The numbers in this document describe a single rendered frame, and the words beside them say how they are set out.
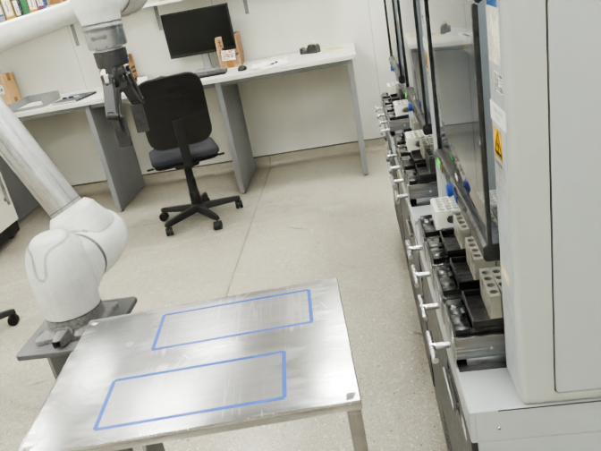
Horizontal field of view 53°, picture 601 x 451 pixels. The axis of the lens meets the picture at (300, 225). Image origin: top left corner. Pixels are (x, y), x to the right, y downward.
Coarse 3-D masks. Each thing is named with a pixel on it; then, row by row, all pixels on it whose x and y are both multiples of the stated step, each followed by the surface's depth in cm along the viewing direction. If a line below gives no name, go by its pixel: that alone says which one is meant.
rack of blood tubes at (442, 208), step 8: (432, 200) 163; (440, 200) 162; (448, 200) 162; (496, 200) 156; (432, 208) 162; (440, 208) 158; (448, 208) 158; (456, 208) 156; (432, 216) 165; (440, 216) 156; (448, 216) 156; (440, 224) 157; (448, 224) 157
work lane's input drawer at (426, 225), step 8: (424, 216) 167; (424, 224) 162; (432, 224) 161; (424, 232) 160; (432, 232) 157; (408, 240) 170; (424, 240) 157; (408, 248) 165; (416, 248) 165; (424, 248) 159; (408, 256) 162
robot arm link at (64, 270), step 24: (48, 240) 158; (72, 240) 161; (48, 264) 156; (72, 264) 158; (96, 264) 167; (48, 288) 157; (72, 288) 159; (96, 288) 166; (48, 312) 160; (72, 312) 161
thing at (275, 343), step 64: (128, 320) 142; (192, 320) 136; (256, 320) 131; (320, 320) 127; (64, 384) 122; (128, 384) 118; (192, 384) 114; (256, 384) 111; (320, 384) 108; (64, 448) 104
